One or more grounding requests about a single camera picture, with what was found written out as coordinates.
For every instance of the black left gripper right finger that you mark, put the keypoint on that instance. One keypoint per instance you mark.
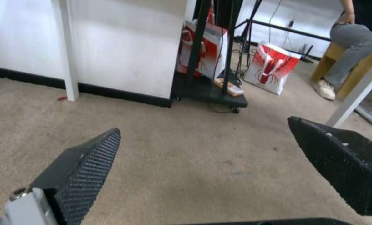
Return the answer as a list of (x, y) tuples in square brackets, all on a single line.
[(339, 154)]

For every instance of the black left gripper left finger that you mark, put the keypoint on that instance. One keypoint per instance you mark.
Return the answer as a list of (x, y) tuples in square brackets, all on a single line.
[(79, 173)]

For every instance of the small red floor scrap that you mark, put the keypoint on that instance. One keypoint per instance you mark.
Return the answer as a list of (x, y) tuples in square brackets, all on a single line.
[(61, 98)]

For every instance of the red white lobster print bag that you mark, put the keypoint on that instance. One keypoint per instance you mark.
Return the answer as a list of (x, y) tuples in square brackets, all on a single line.
[(272, 68)]

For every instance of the black metal floor bar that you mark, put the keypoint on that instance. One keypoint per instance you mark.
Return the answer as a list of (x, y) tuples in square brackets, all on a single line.
[(286, 29)]

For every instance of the red white paper bag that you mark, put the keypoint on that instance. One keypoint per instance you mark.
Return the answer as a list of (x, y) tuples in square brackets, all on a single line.
[(203, 50)]

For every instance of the white slanted table leg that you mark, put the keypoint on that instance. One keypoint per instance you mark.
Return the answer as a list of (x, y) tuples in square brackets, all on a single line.
[(358, 93)]

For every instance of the wooden stool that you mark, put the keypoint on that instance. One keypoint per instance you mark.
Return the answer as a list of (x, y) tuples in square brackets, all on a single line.
[(350, 70)]

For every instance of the person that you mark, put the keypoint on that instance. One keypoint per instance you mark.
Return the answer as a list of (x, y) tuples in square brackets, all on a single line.
[(348, 44)]

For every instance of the black wheeled stand base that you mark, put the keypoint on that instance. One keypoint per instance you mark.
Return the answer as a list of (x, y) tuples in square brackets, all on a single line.
[(211, 92)]

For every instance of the black tripod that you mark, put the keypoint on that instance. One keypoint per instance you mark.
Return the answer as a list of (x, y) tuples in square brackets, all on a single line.
[(250, 25)]

